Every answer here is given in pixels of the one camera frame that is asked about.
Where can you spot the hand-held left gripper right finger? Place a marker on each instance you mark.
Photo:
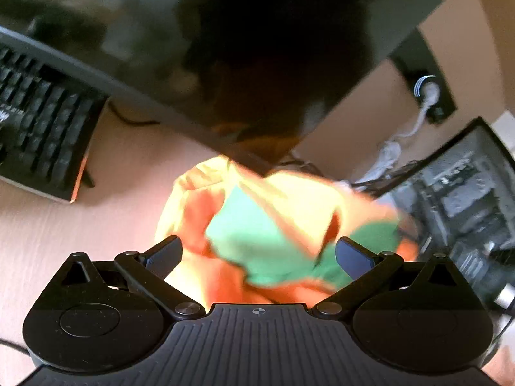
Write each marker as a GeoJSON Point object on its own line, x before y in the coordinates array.
{"type": "Point", "coordinates": [354, 260]}

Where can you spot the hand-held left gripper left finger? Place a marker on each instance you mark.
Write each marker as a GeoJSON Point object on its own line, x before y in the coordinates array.
{"type": "Point", "coordinates": [163, 256]}

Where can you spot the orange plush pumpkin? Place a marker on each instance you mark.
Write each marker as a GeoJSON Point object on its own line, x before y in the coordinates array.
{"type": "Point", "coordinates": [193, 217]}

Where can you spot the glass-sided computer case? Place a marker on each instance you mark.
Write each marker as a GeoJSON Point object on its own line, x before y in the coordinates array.
{"type": "Point", "coordinates": [462, 193]}

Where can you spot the black keyboard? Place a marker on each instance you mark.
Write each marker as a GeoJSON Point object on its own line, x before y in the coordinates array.
{"type": "Point", "coordinates": [40, 120]}

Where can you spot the black computer monitor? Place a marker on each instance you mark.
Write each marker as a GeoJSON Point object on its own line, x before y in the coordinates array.
{"type": "Point", "coordinates": [241, 48]}

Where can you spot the black wall socket rail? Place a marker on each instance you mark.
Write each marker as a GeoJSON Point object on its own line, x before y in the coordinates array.
{"type": "Point", "coordinates": [414, 60]}

